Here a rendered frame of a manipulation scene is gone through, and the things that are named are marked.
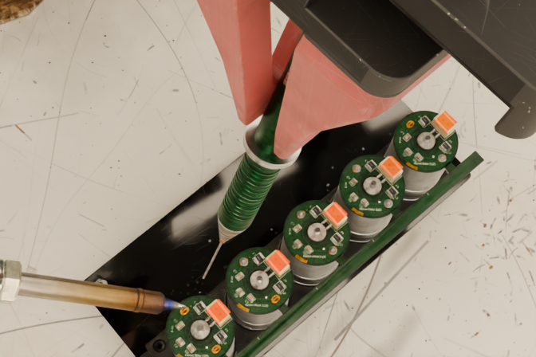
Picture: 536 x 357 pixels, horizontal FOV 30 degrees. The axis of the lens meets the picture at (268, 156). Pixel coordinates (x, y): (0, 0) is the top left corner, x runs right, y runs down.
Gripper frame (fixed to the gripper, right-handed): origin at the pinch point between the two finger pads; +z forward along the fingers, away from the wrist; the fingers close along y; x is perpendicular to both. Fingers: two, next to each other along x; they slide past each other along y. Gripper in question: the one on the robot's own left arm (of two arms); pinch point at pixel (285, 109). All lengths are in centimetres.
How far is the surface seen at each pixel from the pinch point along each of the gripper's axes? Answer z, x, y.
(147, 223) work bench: 18.2, 4.0, -4.7
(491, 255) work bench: 14.8, 13.1, 6.8
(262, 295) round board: 12.2, 2.3, 1.7
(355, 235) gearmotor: 13.5, 7.9, 2.3
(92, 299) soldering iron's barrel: 12.2, -2.5, -2.1
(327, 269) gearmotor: 12.7, 5.4, 2.6
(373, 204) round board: 10.3, 7.4, 2.2
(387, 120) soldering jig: 13.5, 13.6, -0.5
